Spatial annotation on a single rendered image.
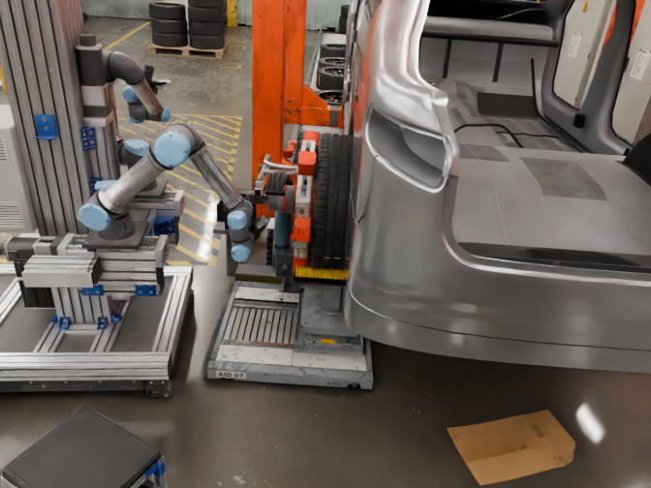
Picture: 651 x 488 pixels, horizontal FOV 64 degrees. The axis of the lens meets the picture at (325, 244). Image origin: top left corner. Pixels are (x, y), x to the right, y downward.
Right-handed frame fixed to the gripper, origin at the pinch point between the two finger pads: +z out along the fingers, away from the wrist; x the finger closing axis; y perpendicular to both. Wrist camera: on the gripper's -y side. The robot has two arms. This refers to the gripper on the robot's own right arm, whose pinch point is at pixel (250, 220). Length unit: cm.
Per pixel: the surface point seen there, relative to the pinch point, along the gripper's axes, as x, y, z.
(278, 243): -11.1, -28.2, 29.8
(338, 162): -37.9, 29.3, 3.5
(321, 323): -36, -61, 4
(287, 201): -15.6, 3.5, 14.7
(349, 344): -51, -66, -4
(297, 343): -24, -68, -4
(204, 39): 185, -50, 825
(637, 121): -378, -29, 345
